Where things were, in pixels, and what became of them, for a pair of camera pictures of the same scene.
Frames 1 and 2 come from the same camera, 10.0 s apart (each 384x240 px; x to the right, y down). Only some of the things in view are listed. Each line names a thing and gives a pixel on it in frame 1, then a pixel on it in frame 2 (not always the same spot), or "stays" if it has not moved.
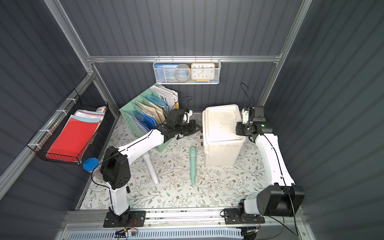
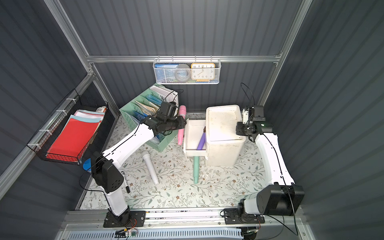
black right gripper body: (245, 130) stays
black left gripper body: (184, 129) to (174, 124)
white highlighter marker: (148, 158) stays
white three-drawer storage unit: (222, 146) stays
